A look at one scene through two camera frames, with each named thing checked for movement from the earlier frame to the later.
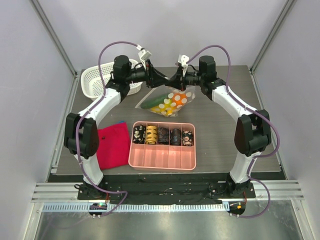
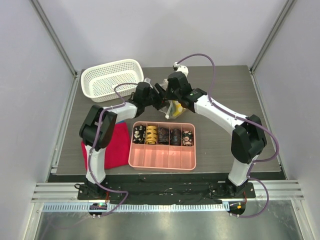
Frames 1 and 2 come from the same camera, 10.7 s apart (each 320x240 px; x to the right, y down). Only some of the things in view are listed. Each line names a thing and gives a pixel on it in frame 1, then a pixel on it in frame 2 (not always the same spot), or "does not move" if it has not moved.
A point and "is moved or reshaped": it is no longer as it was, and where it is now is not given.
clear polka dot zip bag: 165,101 is moved or reshaped
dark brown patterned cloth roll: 163,136 does not move
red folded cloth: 113,148 does not move
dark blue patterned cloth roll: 175,137 does not move
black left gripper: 154,78 to 161,101
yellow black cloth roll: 151,135 does not move
